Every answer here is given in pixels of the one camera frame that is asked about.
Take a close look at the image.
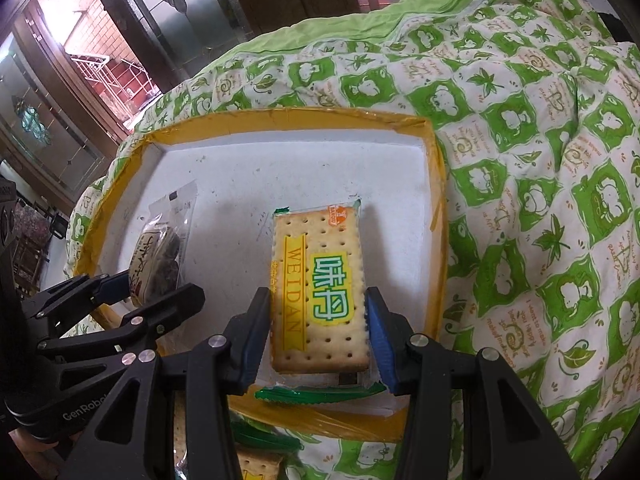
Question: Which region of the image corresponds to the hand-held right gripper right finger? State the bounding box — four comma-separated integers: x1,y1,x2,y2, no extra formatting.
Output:
364,286,581,480

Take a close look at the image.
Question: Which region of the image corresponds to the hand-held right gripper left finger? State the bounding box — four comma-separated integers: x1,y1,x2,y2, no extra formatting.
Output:
57,287,273,480

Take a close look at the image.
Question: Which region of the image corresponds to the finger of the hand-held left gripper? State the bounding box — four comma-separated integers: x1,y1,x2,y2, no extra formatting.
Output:
36,282,207,358
22,270,132,322

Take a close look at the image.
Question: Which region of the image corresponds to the clear packet dark snack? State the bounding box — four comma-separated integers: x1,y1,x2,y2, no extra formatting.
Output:
127,182,199,309

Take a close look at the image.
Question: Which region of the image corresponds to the yellow label cracker packet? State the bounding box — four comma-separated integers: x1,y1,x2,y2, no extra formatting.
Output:
232,417,306,480
254,199,388,404

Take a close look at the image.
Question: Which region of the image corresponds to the clear cracker packet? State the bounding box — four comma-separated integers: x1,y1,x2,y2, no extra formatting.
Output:
172,390,189,467

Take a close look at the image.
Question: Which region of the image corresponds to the white foam box yellow tape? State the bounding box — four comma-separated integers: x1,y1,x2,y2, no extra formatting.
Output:
65,106,449,443

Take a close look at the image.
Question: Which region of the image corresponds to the dark wooden chair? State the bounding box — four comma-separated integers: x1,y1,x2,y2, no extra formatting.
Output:
10,200,71,283

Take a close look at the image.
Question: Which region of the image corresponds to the white metal railing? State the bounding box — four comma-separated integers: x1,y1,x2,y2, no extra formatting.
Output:
65,52,164,117

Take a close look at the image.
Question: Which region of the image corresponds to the green printed blanket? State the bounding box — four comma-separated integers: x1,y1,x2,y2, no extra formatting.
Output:
65,0,640,480

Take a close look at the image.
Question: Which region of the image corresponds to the leaded glass door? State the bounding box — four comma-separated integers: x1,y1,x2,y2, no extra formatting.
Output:
80,0,261,97

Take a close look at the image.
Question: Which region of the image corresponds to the dark cloth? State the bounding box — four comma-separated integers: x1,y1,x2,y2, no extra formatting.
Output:
597,10,640,47

